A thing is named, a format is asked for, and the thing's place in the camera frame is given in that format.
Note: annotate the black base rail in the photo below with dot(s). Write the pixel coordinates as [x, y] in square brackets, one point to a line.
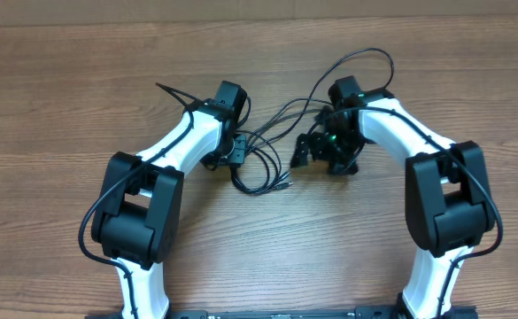
[280, 314]

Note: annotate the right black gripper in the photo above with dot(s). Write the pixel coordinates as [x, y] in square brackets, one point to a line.
[317, 140]

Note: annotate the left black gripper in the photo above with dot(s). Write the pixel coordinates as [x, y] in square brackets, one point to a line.
[236, 155]

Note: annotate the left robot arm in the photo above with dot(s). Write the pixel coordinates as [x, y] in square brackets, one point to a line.
[136, 216]

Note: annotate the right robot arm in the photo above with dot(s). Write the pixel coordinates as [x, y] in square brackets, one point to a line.
[447, 193]

